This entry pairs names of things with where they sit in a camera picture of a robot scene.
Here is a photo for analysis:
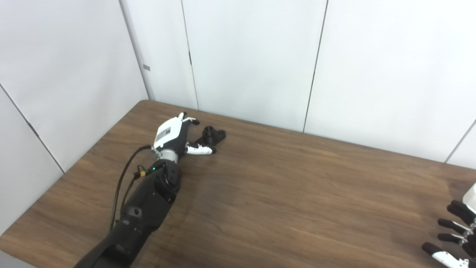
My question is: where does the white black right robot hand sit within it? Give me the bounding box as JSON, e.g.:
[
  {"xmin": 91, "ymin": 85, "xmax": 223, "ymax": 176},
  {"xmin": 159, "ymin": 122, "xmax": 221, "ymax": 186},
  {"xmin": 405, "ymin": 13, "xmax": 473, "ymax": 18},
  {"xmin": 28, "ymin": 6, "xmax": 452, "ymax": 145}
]
[{"xmin": 422, "ymin": 200, "xmax": 476, "ymax": 268}]

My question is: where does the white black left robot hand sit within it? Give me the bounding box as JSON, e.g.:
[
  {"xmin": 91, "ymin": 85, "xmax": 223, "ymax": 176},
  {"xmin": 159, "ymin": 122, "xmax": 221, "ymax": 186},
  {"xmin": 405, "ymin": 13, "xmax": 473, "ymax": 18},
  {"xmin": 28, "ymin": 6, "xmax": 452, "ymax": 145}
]
[{"xmin": 153, "ymin": 112, "xmax": 217, "ymax": 159}]

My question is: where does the black flanged holder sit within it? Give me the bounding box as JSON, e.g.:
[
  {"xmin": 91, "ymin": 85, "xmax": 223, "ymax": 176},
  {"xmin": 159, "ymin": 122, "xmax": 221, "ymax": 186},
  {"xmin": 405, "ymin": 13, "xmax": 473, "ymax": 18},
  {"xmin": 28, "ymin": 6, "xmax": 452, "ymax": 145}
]
[{"xmin": 192, "ymin": 126, "xmax": 227, "ymax": 149}]

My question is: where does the round white piece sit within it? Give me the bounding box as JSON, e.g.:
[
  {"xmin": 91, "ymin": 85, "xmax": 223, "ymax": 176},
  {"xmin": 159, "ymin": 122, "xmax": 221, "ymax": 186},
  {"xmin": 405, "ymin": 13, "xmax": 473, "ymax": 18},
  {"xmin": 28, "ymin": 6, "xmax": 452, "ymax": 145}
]
[{"xmin": 462, "ymin": 182, "xmax": 476, "ymax": 210}]

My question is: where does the thin wire yellow connector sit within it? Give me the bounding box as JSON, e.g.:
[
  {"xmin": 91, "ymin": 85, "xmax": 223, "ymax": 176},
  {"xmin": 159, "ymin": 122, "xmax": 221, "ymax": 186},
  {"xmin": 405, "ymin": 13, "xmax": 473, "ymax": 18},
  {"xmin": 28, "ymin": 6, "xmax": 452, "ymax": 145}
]
[{"xmin": 120, "ymin": 166, "xmax": 146, "ymax": 213}]

